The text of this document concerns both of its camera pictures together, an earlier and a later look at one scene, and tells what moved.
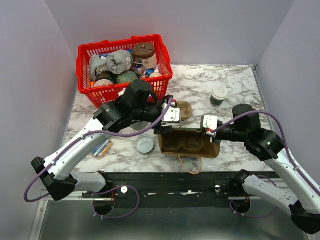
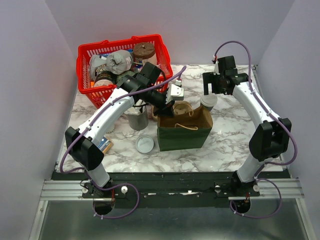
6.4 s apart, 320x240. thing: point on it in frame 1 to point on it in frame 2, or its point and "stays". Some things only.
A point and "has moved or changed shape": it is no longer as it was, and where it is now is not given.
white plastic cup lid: (219, 93) has moved or changed shape
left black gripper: (158, 130) to (165, 109)
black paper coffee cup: (218, 94) to (209, 108)
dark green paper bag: (191, 144) has moved or changed shape
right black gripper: (215, 139) to (208, 78)
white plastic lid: (144, 144) stays
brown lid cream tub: (145, 51) stays
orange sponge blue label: (101, 150) stays
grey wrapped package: (119, 62) stays
